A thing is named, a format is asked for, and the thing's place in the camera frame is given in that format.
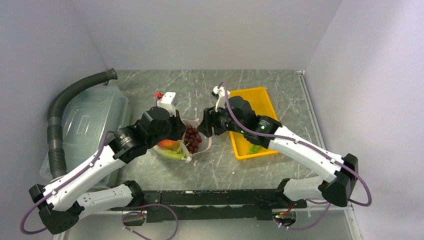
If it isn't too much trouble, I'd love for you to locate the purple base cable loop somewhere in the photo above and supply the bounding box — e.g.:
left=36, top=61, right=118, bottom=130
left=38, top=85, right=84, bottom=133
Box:
left=121, top=203, right=179, bottom=240

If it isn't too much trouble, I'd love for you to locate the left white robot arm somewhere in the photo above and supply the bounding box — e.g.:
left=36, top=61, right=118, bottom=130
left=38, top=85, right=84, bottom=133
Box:
left=29, top=106, right=187, bottom=235

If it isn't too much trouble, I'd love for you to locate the black corrugated hose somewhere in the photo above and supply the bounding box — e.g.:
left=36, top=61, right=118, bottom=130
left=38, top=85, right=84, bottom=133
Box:
left=46, top=68, right=118, bottom=180

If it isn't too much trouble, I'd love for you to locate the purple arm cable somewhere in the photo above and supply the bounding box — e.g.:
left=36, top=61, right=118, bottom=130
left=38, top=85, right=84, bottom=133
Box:
left=218, top=82, right=373, bottom=231
left=19, top=131, right=117, bottom=235

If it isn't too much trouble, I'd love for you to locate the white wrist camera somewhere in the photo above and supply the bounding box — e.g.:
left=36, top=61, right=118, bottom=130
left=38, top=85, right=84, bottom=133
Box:
left=154, top=92, right=177, bottom=117
left=211, top=83, right=231, bottom=112

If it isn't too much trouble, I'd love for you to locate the yellow plastic tray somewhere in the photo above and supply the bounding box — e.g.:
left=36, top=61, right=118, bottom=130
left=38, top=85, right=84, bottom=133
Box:
left=229, top=87, right=279, bottom=161

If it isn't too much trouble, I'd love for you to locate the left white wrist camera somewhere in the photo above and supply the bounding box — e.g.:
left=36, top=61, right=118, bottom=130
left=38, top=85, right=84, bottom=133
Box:
left=154, top=92, right=177, bottom=117

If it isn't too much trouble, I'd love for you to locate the red mango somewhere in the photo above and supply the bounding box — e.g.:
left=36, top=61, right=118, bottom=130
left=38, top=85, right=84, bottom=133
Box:
left=157, top=139, right=180, bottom=150

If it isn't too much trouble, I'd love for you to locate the clear zip top bag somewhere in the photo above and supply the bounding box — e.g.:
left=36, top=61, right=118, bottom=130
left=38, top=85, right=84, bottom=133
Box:
left=153, top=118, right=212, bottom=163

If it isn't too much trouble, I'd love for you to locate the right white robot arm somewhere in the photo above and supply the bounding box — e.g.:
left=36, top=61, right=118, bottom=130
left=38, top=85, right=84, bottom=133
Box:
left=197, top=96, right=359, bottom=208

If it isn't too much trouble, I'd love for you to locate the celery stalk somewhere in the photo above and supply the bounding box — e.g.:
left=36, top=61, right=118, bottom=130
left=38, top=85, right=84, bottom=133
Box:
left=160, top=149, right=187, bottom=161

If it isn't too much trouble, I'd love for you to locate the green grape bunch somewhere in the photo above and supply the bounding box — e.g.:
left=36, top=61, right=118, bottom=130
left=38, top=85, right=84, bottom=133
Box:
left=246, top=144, right=263, bottom=155

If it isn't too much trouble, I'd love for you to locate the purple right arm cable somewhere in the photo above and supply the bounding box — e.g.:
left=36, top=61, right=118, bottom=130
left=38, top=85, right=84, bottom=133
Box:
left=218, top=82, right=373, bottom=231

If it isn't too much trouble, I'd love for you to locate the purple grape bunch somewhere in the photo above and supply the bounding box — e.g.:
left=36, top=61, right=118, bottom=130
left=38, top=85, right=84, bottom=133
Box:
left=183, top=124, right=203, bottom=154

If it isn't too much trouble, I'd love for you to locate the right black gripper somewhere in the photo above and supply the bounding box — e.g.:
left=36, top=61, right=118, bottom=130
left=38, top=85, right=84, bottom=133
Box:
left=197, top=101, right=246, bottom=137

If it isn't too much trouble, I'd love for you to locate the clear plastic storage box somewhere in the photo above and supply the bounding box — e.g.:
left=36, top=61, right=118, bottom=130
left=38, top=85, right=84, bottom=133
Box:
left=39, top=85, right=131, bottom=185

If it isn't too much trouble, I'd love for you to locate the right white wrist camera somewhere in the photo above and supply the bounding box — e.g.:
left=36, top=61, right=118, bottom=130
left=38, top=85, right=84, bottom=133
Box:
left=211, top=83, right=231, bottom=112

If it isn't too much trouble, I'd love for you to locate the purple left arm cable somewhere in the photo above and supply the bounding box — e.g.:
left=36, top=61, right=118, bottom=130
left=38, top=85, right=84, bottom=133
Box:
left=19, top=131, right=117, bottom=235

